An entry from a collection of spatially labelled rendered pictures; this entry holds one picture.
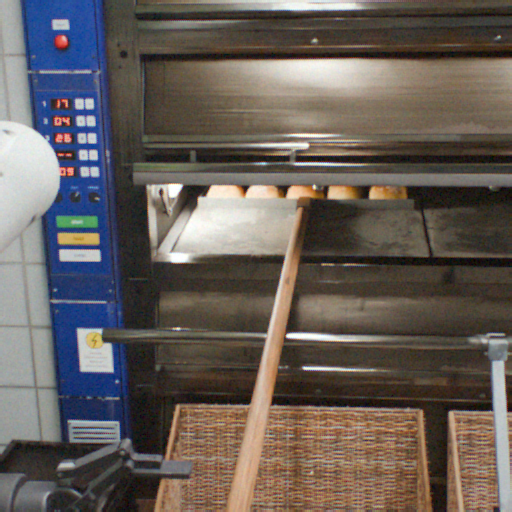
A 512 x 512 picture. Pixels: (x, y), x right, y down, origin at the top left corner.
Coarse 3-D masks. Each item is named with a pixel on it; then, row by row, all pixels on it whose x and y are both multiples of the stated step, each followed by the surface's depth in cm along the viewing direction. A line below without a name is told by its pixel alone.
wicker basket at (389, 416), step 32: (192, 416) 229; (224, 416) 228; (288, 416) 226; (320, 416) 226; (384, 416) 225; (416, 416) 224; (192, 448) 229; (224, 448) 229; (288, 448) 227; (320, 448) 226; (352, 448) 226; (384, 448) 225; (160, 480) 210; (192, 480) 230; (224, 480) 229; (256, 480) 228; (320, 480) 227; (352, 480) 227; (384, 480) 226; (416, 480) 225
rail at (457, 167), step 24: (144, 168) 201; (168, 168) 200; (192, 168) 200; (216, 168) 199; (240, 168) 199; (264, 168) 198; (288, 168) 198; (312, 168) 197; (336, 168) 197; (360, 168) 196; (384, 168) 196; (408, 168) 195; (432, 168) 195; (456, 168) 194; (480, 168) 194; (504, 168) 194
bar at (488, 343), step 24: (120, 336) 188; (144, 336) 187; (168, 336) 187; (192, 336) 186; (216, 336) 186; (240, 336) 185; (264, 336) 185; (288, 336) 184; (312, 336) 184; (336, 336) 184; (360, 336) 183; (384, 336) 183; (408, 336) 183; (432, 336) 182; (456, 336) 182; (480, 336) 182; (504, 336) 181; (504, 360) 180; (504, 384) 179; (504, 408) 177; (504, 432) 175; (504, 456) 173; (504, 480) 171; (504, 504) 169
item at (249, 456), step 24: (288, 264) 210; (288, 288) 198; (288, 312) 189; (264, 360) 167; (264, 384) 158; (264, 408) 151; (264, 432) 146; (240, 456) 139; (240, 480) 132; (240, 504) 127
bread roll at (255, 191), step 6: (252, 186) 262; (258, 186) 261; (264, 186) 261; (270, 186) 261; (276, 186) 261; (252, 192) 261; (258, 192) 260; (264, 192) 260; (270, 192) 260; (276, 192) 260; (282, 192) 261
